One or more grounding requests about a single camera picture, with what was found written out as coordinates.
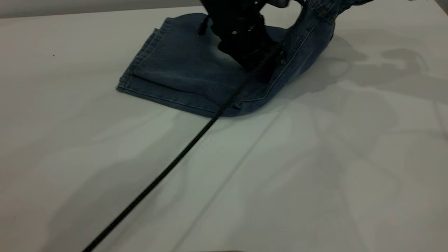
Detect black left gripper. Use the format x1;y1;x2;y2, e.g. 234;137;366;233
199;0;285;83

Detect blue denim jeans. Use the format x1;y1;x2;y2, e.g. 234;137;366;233
116;0;372;118

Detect black corrugated cable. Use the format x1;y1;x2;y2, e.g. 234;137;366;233
82;42;285;252

